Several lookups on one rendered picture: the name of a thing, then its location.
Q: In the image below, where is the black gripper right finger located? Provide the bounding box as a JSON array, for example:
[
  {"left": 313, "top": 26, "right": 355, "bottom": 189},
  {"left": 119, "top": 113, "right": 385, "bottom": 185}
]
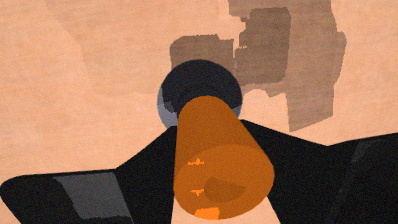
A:
[{"left": 239, "top": 119, "right": 398, "bottom": 224}]

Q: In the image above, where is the orange knob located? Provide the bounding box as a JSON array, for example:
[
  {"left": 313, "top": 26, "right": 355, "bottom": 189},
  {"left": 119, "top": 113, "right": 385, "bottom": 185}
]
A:
[{"left": 173, "top": 96, "right": 274, "bottom": 220}]

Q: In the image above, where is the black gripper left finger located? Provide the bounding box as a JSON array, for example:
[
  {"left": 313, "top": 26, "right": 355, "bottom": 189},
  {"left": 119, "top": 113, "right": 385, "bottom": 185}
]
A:
[{"left": 0, "top": 126, "right": 177, "bottom": 224}]

